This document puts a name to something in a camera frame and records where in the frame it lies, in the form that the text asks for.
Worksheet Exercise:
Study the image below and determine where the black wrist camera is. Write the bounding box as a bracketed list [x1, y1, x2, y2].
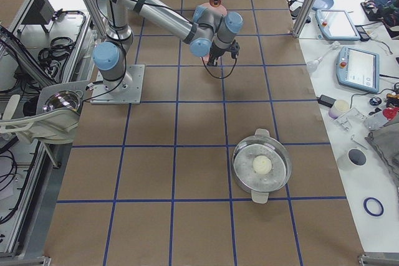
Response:
[229, 40, 240, 60]

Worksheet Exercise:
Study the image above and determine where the white steamed bun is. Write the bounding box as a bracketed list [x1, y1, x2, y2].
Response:
[252, 155, 272, 175]

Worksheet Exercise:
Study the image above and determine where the blue rubber ring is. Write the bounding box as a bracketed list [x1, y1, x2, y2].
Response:
[363, 197, 385, 217]

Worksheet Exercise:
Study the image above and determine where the blue teach pendant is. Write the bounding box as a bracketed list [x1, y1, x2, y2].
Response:
[315, 9, 360, 41]
[335, 46, 380, 94]

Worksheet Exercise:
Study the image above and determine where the steel steamer pot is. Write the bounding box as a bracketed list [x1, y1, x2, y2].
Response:
[231, 128, 292, 204]

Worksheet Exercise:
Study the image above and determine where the red apple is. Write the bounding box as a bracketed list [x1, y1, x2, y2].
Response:
[209, 0, 221, 7]

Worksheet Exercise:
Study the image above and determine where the white paper cup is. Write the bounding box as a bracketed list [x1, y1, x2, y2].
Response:
[337, 148, 367, 171]

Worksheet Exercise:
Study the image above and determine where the steel mixing bowl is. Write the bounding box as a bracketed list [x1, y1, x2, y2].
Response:
[42, 90, 81, 112]

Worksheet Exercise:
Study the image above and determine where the blue teach pendant near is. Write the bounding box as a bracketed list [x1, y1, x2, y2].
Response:
[335, 46, 380, 94]

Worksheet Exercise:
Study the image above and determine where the black power adapter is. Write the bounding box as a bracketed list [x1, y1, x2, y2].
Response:
[317, 95, 336, 108]

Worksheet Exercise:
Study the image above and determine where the light bulb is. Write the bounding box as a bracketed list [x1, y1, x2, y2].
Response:
[306, 56, 324, 74]

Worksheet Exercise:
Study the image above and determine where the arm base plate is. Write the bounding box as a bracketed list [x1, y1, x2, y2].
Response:
[90, 64, 145, 105]

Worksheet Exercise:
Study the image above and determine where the blue teach pendant far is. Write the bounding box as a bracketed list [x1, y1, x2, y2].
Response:
[315, 9, 360, 41]

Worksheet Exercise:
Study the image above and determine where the light blue plate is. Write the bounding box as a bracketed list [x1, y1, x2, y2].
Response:
[312, 0, 334, 11]

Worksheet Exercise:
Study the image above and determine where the pink bowl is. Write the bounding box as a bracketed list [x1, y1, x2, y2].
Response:
[202, 55, 209, 64]

